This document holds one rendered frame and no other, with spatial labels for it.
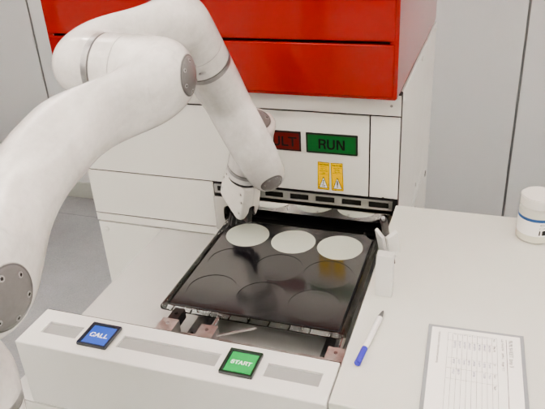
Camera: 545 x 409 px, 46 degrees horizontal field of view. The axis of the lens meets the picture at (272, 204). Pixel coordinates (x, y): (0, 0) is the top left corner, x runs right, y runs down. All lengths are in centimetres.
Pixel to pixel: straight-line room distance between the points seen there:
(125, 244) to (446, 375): 106
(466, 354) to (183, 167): 85
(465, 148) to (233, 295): 190
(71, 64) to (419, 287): 70
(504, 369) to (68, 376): 71
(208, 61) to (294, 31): 29
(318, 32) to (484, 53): 162
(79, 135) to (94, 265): 240
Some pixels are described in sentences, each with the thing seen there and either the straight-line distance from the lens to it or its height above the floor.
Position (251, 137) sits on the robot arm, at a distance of 119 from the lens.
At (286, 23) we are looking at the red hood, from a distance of 133.
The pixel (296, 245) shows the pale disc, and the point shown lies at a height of 90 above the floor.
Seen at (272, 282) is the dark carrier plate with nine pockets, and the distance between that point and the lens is 132.
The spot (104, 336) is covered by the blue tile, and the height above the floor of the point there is 96.
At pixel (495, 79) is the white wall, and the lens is 289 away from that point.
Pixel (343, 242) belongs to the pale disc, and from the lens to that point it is 144.
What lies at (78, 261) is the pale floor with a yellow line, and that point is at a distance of 327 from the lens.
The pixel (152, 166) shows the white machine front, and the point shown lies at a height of 100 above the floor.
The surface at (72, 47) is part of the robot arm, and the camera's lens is 97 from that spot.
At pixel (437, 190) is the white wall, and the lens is 310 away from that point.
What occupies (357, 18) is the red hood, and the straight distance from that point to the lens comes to 129.
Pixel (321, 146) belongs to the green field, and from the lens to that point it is 144.
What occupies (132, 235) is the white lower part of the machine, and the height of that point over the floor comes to 78.
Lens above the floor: 165
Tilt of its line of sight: 28 degrees down
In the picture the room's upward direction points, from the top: 4 degrees counter-clockwise
